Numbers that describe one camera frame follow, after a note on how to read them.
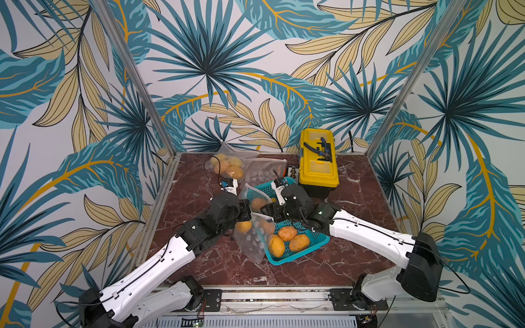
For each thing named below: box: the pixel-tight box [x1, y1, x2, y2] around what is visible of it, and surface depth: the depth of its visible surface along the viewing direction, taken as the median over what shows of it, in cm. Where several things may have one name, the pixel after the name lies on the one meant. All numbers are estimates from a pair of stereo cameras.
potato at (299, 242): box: [289, 234, 310, 252], surface depth 84 cm
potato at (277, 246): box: [268, 234, 286, 259], surface depth 82 cm
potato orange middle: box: [277, 226, 298, 242], surface depth 86 cm
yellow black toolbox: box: [298, 128, 340, 198], surface depth 95 cm
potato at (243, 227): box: [235, 220, 253, 234], surface depth 81 cm
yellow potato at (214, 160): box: [210, 153, 227, 166], surface depth 112 cm
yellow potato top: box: [226, 165, 244, 180], surface depth 107 cm
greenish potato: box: [228, 155, 243, 168], surface depth 112 cm
